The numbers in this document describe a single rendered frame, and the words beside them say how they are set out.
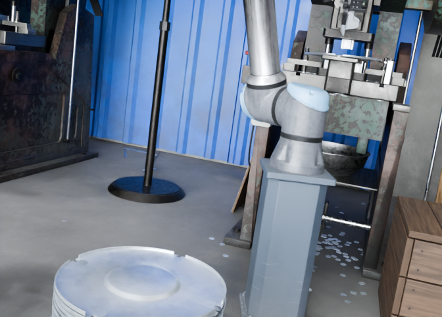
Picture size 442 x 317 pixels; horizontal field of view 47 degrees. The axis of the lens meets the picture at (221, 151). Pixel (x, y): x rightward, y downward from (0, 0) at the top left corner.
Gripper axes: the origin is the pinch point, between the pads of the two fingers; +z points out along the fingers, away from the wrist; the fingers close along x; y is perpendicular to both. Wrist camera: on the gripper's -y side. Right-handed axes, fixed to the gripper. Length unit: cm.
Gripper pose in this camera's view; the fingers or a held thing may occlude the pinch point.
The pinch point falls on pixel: (341, 31)
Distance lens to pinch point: 188.0
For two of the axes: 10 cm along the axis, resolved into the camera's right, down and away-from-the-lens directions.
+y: 9.7, 1.6, -2.1
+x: 2.6, -5.5, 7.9
